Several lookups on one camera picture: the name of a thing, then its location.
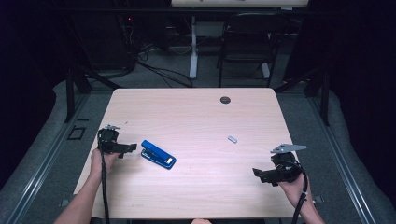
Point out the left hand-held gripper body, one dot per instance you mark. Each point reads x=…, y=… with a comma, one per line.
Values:
x=108, y=140

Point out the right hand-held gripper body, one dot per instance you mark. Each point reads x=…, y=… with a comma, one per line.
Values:
x=285, y=171

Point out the blue stapler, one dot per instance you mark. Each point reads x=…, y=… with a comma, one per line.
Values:
x=157, y=154

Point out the silver strip of staples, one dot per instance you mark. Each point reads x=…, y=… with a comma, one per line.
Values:
x=232, y=139

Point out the person's left hand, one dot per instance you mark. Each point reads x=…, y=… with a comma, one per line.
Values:
x=110, y=160

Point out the person's right hand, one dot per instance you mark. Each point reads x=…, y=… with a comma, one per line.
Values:
x=294, y=191

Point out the grey tape strip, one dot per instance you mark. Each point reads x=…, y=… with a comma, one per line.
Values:
x=318, y=199
x=64, y=202

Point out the black metal stand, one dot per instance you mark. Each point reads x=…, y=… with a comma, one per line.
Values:
x=70, y=93
x=324, y=99

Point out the person's bare leg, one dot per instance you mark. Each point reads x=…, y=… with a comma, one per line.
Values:
x=201, y=221

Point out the dark equipment cabinet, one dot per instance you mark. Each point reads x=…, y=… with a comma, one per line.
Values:
x=109, y=40

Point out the white desk leg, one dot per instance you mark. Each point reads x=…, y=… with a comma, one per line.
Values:
x=194, y=49
x=265, y=71

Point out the black folding chair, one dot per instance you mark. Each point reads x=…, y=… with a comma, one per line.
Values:
x=249, y=37

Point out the white desk top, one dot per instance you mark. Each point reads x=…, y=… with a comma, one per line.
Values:
x=239, y=3

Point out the metal floor rail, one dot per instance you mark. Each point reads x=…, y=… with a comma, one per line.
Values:
x=342, y=161
x=46, y=161

